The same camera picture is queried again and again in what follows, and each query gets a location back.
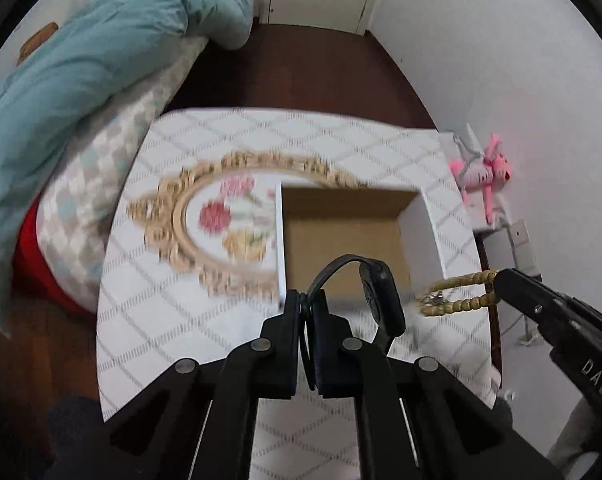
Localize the teal quilt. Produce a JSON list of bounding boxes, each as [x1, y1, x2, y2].
[[0, 0, 253, 335]]

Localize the wooden bead bracelet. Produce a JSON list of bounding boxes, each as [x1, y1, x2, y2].
[[414, 268, 500, 317]]

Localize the white diamond pattern tablecloth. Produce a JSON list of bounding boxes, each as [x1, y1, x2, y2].
[[96, 108, 495, 479]]

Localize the red bed skirt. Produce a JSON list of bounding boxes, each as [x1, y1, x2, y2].
[[13, 196, 96, 322]]

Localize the white cardboard box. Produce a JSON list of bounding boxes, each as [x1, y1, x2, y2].
[[275, 183, 445, 301]]

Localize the black smart watch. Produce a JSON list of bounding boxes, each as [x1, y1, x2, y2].
[[299, 254, 406, 391]]

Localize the pink panther plush toy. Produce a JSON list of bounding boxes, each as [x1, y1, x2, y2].
[[449, 133, 511, 226]]

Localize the wall socket strip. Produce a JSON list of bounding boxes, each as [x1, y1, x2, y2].
[[508, 219, 542, 281]]

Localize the wooden headboard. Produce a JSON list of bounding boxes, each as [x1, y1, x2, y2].
[[17, 22, 58, 65]]

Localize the checkered bed sheet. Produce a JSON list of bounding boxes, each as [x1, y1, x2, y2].
[[36, 37, 208, 313]]

